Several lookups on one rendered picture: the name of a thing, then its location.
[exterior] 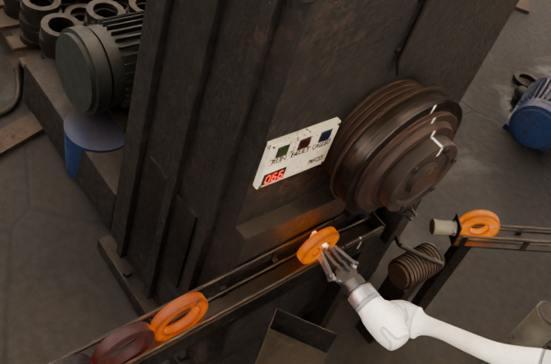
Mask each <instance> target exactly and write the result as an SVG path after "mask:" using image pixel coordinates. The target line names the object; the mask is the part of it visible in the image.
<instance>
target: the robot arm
mask: <svg viewBox="0 0 551 364"><path fill-rule="evenodd" d="M318 251H319V252H320V254H319V255H318V257H317V258H318V260H319V262H320V264H321V266H322V268H323V270H324V272H325V273H326V278H327V281H328V282H331V281H335V282H336V283H337V284H339V285H340V286H341V289H342V290H343V291H344V292H345V294H346V295H347V296H348V301H349V302H350V304H351V305H352V306H353V308H354V309H355V310H356V312H357V313H358V315H359V316H360V317H361V319H362V323H363V324H364V326H365V327H366V328H367V330H368V331H369V332H370V333H371V335H372V336H373V337H374V338H375V339H376V341H377V342H378V343H380V344H381V345H382V346H383V347H385V348H387V349H388V350H390V351H393V350H395V349H397V348H400V347H401V346H403V345H404V344H405V343H406V342H407V341H408V339H409V338H411V339H415V338H416V337H417V336H419V335H428V336H431V337H434V338H437V339H441V340H443V341H444V342H446V343H448V344H451V345H453V346H454V347H456V348H459V349H461V350H462V351H464V352H466V353H469V354H471V355H472V356H474V357H477V358H479V359H481V360H483V361H485V362H488V363H491V364H551V350H548V349H543V348H528V347H521V346H514V345H509V344H501V343H498V342H494V341H492V340H489V339H485V338H483V337H480V336H478V335H476V334H473V333H470V332H468V331H465V330H462V329H459V328H458V327H455V326H453V325H450V324H447V323H444V322H442V321H439V320H436V319H434V318H432V317H430V316H427V315H426V314H425V313H424V312H423V310H422V308H421V307H418V306H416V305H414V304H412V303H410V302H407V301H404V300H392V301H388V300H384V299H383V298H382V297H381V296H380V294H379V293H378V292H377V291H376V290H375V288H374V287H373V286H372V285H371V283H366V281H365V280H364V279H363V277H362V276H361V275H360V274H358V273H357V265H358V264H359V263H358V262H357V261H355V260H353V259H352V258H351V257H350V256H349V255H348V254H346V253H345V252H344V251H343V250H341V249H340V248H339V247H338V246H337V245H334V246H330V245H329V244H328V243H324V244H322V245H321V246H320V247H319V248H318ZM331 269H332V270H331ZM332 271H333V272H334V274H333V272H332Z"/></svg>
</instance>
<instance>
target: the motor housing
mask: <svg viewBox="0 0 551 364"><path fill-rule="evenodd" d="M414 249H416V250H417V251H419V252H421V253H424V254H425V255H428V256H430V257H434V258H436V259H438V260H440V261H442V262H444V264H445V259H444V254H443V252H442V251H441V249H440V248H439V247H438V246H437V245H435V244H434V243H430V242H427V243H422V244H420V245H418V246H416V247H415V248H414ZM443 268H444V265H443V266H438V265H436V264H434V263H432V262H428V261H427V260H425V259H422V258H420V257H418V256H416V255H414V254H412V253H410V252H405V253H404V254H402V255H400V256H398V257H396V258H394V259H393V260H392V261H391V262H390V263H389V265H388V275H387V276H386V278H385V280H384V282H383V283H382V285H381V286H380V288H379V289H378V291H377V292H378V293H379V294H380V296H381V297H382V298H383V299H384V300H388V301H392V300H404V301H407V300H408V299H409V297H410V296H411V295H412V293H413V291H414V290H415V288H416V287H417V286H418V285H419V284H420V283H422V282H423V281H425V280H427V279H429V278H430V277H431V276H433V275H436V274H437V273H439V272H440V271H441V270H442V269H443ZM355 327H356V328H357V330H358V331H359V332H360V333H361V335H362V336H363V337H364V339H365V340H366V341H367V342H368V343H369V344H371V343H373V342H374V341H376V339H375V338H374V337H373V336H372V335H371V333H370V332H369V331H368V330H367V328H366V327H365V326H364V324H363V323H362V319H361V318H360V319H359V321H358V322H357V324H356V325H355Z"/></svg>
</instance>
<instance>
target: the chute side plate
mask: <svg viewBox="0 0 551 364"><path fill-rule="evenodd" d="M383 231H384V230H380V231H378V232H376V233H374V234H372V235H370V236H368V237H366V238H364V239H362V240H360V241H358V242H356V243H354V244H352V245H350V246H348V247H346V248H344V249H342V250H343V251H344V252H345V253H346V254H348V255H349V256H350V257H352V256H354V255H356V254H358V253H360V252H361V251H362V250H363V248H364V247H365V246H367V245H368V244H370V243H372V242H374V241H376V242H375V243H374V245H375V244H376V243H377V241H378V239H379V237H380V236H381V234H382V233H383ZM360 243H361V244H360ZM359 244H360V246H359ZM358 246H359V248H357V247H358ZM323 271H324V270H323V268H322V266H321V264H320V262H318V263H317V264H315V265H313V266H311V267H309V268H307V269H306V270H304V271H302V272H300V273H298V274H297V275H295V276H293V277H291V278H290V279H288V280H286V281H284V282H282V283H280V284H278V285H277V286H275V287H273V288H271V289H269V290H267V291H266V292H264V293H261V294H260V295H258V296H256V297H255V298H252V299H251V300H249V301H247V302H246V303H243V304H242V305H240V306H238V307H237V308H235V309H233V310H231V311H229V312H227V313H226V314H224V315H222V316H219V317H217V318H216V319H215V320H213V321H210V322H208V323H207V324H206V325H203V326H201V327H199V328H198V329H196V330H194V331H192V332H190V333H189V334H187V335H185V336H184V337H182V338H180V339H177V340H176V341H174V342H173V343H171V344H168V345H167V346H165V347H164V348H161V349H159V350H157V351H156V352H155V353H152V354H150V355H148V356H146V357H145V358H143V359H141V360H139V361H137V362H136V363H134V364H159V363H161V362H163V361H165V360H166V359H168V358H169V357H172V356H174V355H175V354H177V353H179V352H181V351H182V350H184V349H186V348H188V347H189V346H191V345H193V344H195V343H197V342H198V341H200V340H202V339H204V338H206V337H207V336H209V335H210V334H213V333H215V332H217V331H218V330H219V328H220V325H223V324H225V323H226V322H228V321H231V320H232V319H234V318H235V321H237V320H238V319H239V318H241V317H243V316H245V315H247V314H249V313H250V312H252V311H254V310H256V309H258V308H259V307H261V306H263V305H265V304H267V303H268V302H270V301H272V300H274V299H275V298H278V297H279V296H280V295H282V294H284V293H287V292H288V291H290V290H291V289H294V288H295V287H297V286H299V285H301V284H302V283H304V282H306V281H308V280H310V279H311V278H313V277H315V276H316V275H319V274H320V273H322V272H323Z"/></svg>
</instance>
